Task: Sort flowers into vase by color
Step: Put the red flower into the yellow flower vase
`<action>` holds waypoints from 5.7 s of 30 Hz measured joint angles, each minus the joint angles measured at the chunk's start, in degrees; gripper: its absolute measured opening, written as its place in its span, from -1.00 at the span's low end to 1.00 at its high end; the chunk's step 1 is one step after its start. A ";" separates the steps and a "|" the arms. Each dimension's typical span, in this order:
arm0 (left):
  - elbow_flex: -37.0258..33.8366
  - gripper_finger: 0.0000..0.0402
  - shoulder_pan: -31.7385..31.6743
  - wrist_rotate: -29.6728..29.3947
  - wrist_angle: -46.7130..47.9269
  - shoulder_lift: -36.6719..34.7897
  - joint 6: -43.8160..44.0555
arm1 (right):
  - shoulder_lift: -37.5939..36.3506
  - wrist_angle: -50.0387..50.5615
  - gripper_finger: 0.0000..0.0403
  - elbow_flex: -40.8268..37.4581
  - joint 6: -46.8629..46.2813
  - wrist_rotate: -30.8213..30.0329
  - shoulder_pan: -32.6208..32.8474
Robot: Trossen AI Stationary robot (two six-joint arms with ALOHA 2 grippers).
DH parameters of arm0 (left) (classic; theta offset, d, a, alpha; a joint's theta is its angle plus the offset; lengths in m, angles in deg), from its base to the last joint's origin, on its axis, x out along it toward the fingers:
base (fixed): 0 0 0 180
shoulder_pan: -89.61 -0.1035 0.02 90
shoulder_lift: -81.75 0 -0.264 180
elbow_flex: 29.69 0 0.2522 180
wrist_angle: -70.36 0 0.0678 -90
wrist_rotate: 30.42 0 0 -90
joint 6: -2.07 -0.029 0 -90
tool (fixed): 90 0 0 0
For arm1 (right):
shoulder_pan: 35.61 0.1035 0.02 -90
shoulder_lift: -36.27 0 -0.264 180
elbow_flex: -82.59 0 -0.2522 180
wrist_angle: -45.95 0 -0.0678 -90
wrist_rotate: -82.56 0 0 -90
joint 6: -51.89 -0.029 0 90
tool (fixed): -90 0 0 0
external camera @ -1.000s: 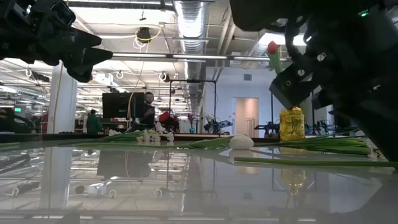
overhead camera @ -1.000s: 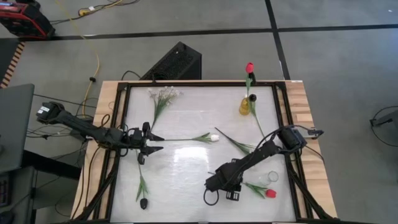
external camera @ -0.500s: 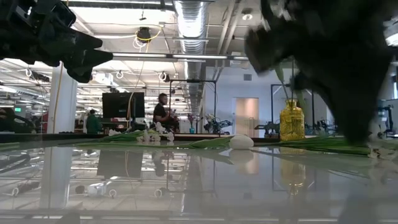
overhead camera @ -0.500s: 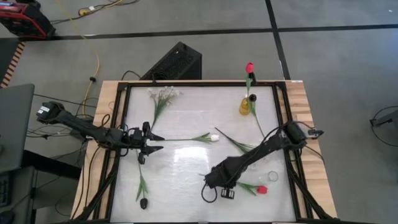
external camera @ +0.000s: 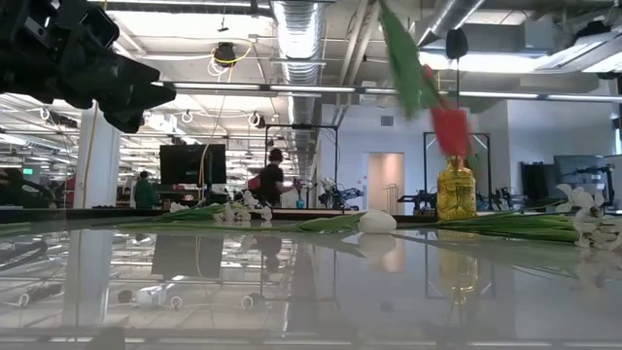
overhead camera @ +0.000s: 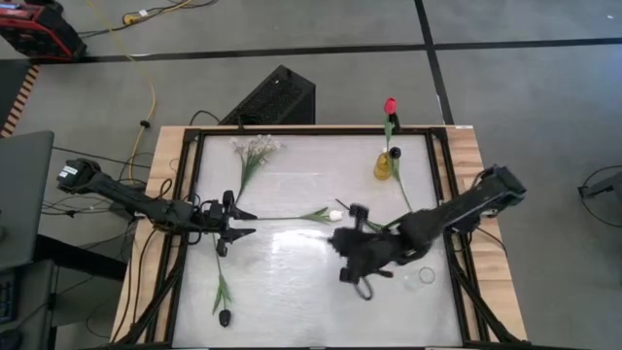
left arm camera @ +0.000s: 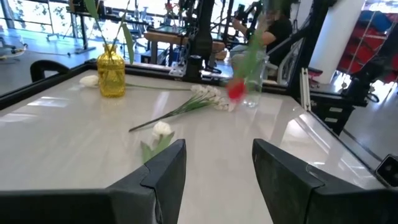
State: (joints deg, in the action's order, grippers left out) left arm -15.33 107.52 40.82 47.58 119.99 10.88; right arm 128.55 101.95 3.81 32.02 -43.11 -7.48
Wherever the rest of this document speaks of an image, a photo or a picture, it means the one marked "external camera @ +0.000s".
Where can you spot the black artificial tulip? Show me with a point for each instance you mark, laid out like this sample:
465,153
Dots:
457,44

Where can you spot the black table frame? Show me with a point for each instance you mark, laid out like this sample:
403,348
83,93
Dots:
73,215

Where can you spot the silver ventilation duct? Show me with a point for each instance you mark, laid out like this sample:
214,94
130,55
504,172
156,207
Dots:
299,48
452,14

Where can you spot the black monitor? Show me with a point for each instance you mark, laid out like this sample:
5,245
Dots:
184,163

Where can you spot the wall vent grille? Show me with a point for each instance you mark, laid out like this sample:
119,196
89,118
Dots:
387,120

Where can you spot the white building column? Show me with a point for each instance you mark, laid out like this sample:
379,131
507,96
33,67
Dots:
99,160

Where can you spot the yellow glass vase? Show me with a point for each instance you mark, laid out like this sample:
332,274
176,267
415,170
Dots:
457,194

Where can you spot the long ceiling light strip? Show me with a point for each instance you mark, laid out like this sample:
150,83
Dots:
311,88

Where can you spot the black cabinet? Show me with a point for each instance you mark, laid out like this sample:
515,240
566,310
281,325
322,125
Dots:
534,182

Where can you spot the black metal frame stand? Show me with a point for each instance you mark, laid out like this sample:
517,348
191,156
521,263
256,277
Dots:
301,126
487,170

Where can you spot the white artificial tulip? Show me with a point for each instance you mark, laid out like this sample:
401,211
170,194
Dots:
376,222

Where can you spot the white blossom spray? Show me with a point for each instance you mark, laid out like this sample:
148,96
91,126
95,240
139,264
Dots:
232,215
534,228

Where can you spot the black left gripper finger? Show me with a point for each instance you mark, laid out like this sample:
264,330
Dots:
121,119
136,85

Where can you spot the red bag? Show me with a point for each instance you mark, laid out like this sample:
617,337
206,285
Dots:
253,184

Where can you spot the black ceiling camera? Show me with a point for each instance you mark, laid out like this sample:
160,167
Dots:
225,52

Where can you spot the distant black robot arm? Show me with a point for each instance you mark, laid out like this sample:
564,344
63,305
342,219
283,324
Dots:
342,197

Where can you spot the blue vase with flowers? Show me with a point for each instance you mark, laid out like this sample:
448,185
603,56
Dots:
300,203

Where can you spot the person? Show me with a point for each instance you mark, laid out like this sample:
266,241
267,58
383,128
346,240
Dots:
144,192
271,180

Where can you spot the red artificial tulip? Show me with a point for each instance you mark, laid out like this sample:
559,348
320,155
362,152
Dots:
449,131

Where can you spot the doorway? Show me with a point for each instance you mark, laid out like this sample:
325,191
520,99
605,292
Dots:
385,180

